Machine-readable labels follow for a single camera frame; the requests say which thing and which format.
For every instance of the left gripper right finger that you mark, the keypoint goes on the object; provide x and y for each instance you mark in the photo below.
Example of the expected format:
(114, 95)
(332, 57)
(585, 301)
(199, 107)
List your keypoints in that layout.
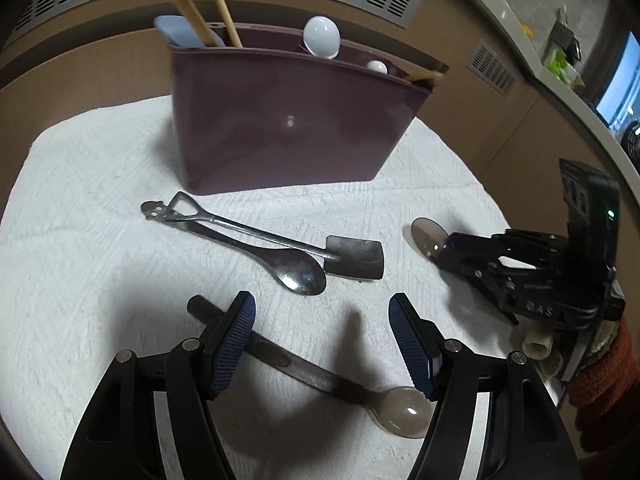
(419, 343)

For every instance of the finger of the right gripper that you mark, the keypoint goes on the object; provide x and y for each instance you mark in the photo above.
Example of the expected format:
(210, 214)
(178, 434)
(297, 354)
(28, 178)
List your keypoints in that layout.
(483, 274)
(477, 245)

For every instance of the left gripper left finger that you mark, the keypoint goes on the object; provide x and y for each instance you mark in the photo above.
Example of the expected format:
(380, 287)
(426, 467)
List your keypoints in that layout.
(224, 338)

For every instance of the translucent brown plastic spoon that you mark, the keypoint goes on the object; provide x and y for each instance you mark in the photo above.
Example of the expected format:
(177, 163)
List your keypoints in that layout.
(403, 411)

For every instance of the metal shovel-shaped spoon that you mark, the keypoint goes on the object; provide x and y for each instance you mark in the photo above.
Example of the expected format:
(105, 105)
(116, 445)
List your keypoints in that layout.
(342, 256)

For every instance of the black metal smiley spoon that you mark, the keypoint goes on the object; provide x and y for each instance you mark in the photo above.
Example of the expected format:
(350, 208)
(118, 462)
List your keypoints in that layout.
(295, 270)

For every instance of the brown wooden spoon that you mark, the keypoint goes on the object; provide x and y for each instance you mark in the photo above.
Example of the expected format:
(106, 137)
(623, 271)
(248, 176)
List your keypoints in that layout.
(433, 77)

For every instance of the blue plastic spoon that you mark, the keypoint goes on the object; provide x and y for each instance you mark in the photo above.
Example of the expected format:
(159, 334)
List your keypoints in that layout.
(177, 30)

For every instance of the wooden chopstick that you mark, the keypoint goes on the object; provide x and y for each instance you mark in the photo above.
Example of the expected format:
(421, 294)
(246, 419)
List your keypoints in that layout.
(182, 0)
(229, 23)

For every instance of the small white spoon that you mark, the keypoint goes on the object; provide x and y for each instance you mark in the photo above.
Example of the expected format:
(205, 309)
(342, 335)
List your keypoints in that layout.
(377, 66)

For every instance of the white textured cloth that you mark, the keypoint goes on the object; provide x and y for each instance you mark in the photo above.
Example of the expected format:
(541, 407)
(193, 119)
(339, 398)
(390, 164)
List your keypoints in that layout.
(84, 274)

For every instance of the small grey vent grille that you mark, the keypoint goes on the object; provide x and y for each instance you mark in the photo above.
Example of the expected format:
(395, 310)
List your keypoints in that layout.
(485, 63)

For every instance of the maroon plastic utensil holder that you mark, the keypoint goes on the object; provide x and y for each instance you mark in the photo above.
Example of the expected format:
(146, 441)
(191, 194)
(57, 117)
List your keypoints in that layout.
(270, 114)

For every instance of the grey stone countertop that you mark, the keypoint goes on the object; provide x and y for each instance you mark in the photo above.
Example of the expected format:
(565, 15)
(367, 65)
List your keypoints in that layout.
(527, 26)

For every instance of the black camera box green light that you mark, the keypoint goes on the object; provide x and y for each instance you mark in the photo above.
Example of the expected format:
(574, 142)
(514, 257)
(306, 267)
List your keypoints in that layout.
(592, 198)

